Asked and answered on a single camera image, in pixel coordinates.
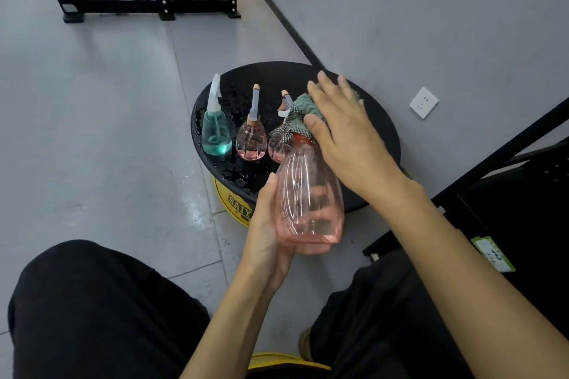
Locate pink bottle orange white nozzle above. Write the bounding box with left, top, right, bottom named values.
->
left=274, top=107, right=346, bottom=245

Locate green white label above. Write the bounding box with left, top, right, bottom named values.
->
left=471, top=236, right=517, bottom=274

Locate yellow barrel base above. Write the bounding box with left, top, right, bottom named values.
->
left=214, top=178, right=255, bottom=229

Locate yellow round stool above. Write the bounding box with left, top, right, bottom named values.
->
left=247, top=352, right=332, bottom=371

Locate black metal rack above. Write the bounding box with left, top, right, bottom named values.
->
left=362, top=97, right=569, bottom=330

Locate white wall socket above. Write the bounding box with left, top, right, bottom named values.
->
left=408, top=86, right=440, bottom=120

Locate green cleaning cloth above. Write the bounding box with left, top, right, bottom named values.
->
left=268, top=89, right=362, bottom=144

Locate round black table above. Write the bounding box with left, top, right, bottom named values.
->
left=190, top=61, right=402, bottom=214

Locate person's right forearm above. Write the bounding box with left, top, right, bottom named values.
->
left=378, top=181, right=569, bottom=379

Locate green spray bottle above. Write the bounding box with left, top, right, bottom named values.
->
left=202, top=73, right=234, bottom=157

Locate person's right hand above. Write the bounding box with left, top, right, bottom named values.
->
left=303, top=70, right=423, bottom=211

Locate pink spray bottle grey nozzle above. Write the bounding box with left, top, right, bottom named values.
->
left=235, top=83, right=268, bottom=162
left=268, top=89, right=295, bottom=165

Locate person's light shoe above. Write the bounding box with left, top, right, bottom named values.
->
left=298, top=327, right=317, bottom=362

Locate person's left hand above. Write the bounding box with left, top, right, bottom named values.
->
left=238, top=172, right=333, bottom=295

